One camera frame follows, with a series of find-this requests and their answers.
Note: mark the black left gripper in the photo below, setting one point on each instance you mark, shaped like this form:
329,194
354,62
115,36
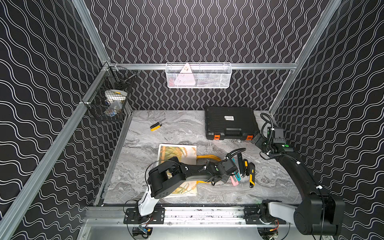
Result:
227,167

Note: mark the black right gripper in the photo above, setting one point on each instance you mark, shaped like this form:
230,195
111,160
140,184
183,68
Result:
258,143

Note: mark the large black yellow utility knife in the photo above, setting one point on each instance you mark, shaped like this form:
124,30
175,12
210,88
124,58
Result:
252,169

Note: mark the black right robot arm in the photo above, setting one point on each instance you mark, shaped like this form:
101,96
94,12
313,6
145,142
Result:
320,212

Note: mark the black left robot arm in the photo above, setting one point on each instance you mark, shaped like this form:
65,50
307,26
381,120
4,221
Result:
165,178

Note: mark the teal utility knife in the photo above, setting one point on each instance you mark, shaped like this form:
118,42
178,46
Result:
237,175

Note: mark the pink utility knife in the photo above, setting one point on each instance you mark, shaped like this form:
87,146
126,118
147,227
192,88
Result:
234,181

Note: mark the black plastic tool case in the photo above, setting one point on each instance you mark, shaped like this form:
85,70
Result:
230,123

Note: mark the pink triangle card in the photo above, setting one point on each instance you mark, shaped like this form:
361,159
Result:
185,78

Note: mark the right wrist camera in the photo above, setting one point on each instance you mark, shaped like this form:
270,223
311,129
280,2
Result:
277,136

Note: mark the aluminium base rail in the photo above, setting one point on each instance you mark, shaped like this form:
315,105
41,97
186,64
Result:
206,216

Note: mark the black handle screwdriver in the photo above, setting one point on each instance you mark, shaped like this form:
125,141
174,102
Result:
157,123

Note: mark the yellow handle screwdriver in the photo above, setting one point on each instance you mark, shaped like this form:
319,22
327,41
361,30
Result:
154,129

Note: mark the clear wall basket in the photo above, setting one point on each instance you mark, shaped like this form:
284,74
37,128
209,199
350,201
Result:
207,75

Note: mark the black wire mesh basket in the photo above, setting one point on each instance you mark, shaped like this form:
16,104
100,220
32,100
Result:
116,78

